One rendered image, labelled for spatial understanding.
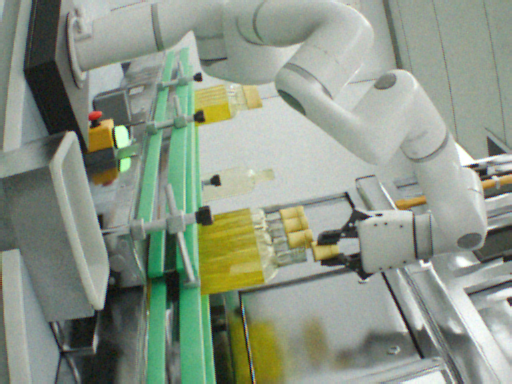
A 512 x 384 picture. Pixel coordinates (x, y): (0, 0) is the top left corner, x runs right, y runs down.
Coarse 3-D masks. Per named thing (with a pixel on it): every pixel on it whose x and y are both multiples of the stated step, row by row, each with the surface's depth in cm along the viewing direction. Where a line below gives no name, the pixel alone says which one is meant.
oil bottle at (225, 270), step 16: (208, 256) 137; (224, 256) 136; (240, 256) 135; (256, 256) 134; (272, 256) 135; (208, 272) 134; (224, 272) 135; (240, 272) 135; (256, 272) 135; (272, 272) 136; (208, 288) 135; (224, 288) 136
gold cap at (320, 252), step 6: (312, 246) 137; (318, 246) 136; (324, 246) 136; (330, 246) 136; (336, 246) 136; (312, 252) 139; (318, 252) 136; (324, 252) 136; (330, 252) 136; (336, 252) 136; (318, 258) 136; (324, 258) 137; (330, 258) 137
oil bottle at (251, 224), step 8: (224, 224) 149; (232, 224) 148; (240, 224) 147; (248, 224) 147; (256, 224) 146; (264, 224) 147; (200, 232) 147; (208, 232) 147; (216, 232) 146; (224, 232) 145; (232, 232) 145; (240, 232) 145; (200, 240) 145
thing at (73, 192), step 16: (64, 144) 103; (64, 160) 112; (80, 160) 112; (64, 176) 112; (80, 176) 113; (64, 192) 97; (80, 192) 113; (64, 208) 97; (80, 208) 114; (80, 224) 115; (96, 224) 115; (80, 240) 116; (96, 240) 116; (80, 256) 100; (96, 256) 117; (80, 272) 101; (96, 272) 114; (96, 288) 109; (96, 304) 102
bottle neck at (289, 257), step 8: (288, 248) 138; (296, 248) 137; (304, 248) 137; (280, 256) 136; (288, 256) 136; (296, 256) 136; (304, 256) 136; (280, 264) 136; (288, 264) 137; (296, 264) 137
